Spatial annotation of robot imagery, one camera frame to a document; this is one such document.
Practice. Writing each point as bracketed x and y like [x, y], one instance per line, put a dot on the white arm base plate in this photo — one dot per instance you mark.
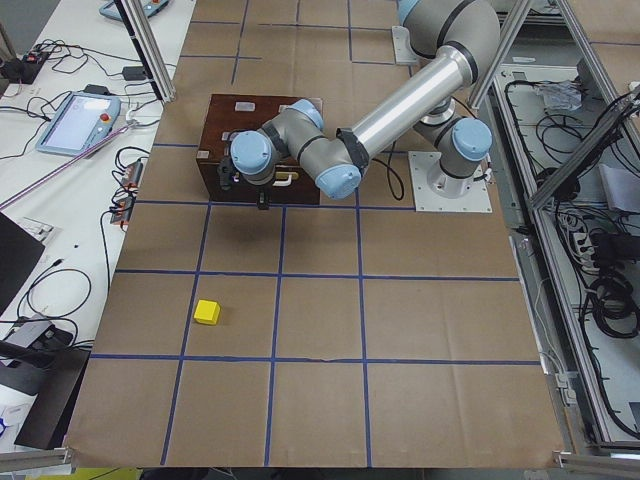
[436, 192]

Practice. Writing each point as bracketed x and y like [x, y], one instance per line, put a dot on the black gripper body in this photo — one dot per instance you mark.
[262, 199]

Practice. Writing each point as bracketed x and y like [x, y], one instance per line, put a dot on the aluminium frame post left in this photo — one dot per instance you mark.
[145, 45]

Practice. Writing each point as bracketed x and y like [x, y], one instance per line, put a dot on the aluminium frame right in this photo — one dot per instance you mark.
[565, 105]

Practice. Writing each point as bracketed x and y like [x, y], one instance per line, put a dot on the black laptop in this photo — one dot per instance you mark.
[20, 253]

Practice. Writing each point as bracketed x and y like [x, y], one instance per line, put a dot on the teach pendant tablet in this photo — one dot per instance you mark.
[82, 120]

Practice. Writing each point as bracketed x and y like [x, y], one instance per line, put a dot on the yellow block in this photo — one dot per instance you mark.
[207, 312]

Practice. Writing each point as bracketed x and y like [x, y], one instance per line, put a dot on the wooden drawer white handle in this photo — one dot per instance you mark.
[291, 185]

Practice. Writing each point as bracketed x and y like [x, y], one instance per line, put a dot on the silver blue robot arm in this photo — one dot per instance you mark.
[459, 39]

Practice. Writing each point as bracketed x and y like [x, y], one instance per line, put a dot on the grey camera device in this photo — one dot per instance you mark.
[34, 341]

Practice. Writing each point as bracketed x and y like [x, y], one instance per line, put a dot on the brown wooden drawer cabinet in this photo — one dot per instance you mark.
[233, 127]

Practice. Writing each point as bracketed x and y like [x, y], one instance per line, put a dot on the black power adapter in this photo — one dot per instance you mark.
[134, 73]

